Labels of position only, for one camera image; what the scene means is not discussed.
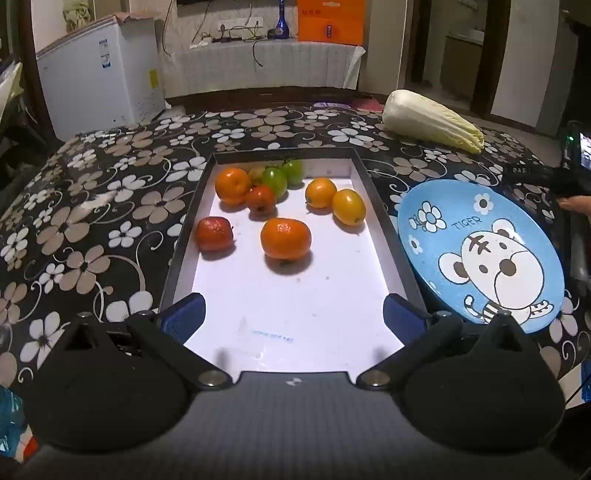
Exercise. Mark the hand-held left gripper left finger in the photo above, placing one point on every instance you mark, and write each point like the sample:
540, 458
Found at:
184, 316

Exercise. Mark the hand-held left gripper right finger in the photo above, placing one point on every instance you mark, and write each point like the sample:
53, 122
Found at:
401, 318

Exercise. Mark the blue cartoon tiger plate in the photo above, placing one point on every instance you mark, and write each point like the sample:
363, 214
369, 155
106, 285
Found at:
443, 277

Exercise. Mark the red apple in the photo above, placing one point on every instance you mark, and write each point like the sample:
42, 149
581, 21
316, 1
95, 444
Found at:
214, 234

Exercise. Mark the black rimmed white box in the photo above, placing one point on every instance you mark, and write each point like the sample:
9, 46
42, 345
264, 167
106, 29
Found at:
286, 300

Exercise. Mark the yellow oval citrus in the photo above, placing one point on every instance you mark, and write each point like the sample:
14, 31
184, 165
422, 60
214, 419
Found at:
348, 206

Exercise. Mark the large mandarin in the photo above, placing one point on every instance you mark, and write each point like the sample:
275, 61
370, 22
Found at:
285, 238

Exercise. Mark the small red tomato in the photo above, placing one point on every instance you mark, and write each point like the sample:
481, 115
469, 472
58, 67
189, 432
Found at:
261, 199

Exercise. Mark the round orange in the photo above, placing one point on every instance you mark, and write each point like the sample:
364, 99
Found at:
233, 184

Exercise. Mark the small orange citrus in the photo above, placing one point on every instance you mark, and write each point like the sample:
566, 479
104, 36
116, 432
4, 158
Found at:
320, 193

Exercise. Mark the brown longan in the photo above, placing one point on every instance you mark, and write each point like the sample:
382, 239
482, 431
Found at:
256, 175

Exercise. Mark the green tomato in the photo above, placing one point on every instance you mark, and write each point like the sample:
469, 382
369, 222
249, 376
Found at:
275, 182
294, 171

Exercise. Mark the person's right hand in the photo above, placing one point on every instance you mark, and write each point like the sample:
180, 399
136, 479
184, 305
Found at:
577, 202

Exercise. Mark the black floral tablecloth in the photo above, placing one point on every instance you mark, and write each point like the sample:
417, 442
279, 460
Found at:
92, 207

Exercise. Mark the napa cabbage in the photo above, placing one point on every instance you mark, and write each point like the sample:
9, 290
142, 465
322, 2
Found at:
425, 117

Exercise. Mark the blue plastic bag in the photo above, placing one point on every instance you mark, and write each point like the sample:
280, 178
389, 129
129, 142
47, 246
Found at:
9, 415

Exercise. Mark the pink packet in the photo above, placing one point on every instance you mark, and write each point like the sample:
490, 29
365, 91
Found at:
369, 106

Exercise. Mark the dark wooden low cabinet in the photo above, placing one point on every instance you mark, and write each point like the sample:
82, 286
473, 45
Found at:
277, 94

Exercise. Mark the white chest freezer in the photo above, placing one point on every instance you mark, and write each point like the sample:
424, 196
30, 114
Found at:
92, 78

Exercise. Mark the white cabinet cover cloth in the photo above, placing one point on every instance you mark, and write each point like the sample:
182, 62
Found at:
277, 64

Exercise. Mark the white crumpled paper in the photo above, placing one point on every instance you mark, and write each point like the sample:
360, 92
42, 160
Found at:
201, 41

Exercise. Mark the orange cardboard box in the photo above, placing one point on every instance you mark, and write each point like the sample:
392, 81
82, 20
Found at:
330, 21

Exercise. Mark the white power strip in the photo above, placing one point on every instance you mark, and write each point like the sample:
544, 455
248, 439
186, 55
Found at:
240, 23

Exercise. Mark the brown cardboard piece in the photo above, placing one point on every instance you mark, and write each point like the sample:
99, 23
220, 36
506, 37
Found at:
136, 17

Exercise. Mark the blue glass bottle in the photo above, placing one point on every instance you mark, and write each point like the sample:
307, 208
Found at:
282, 25

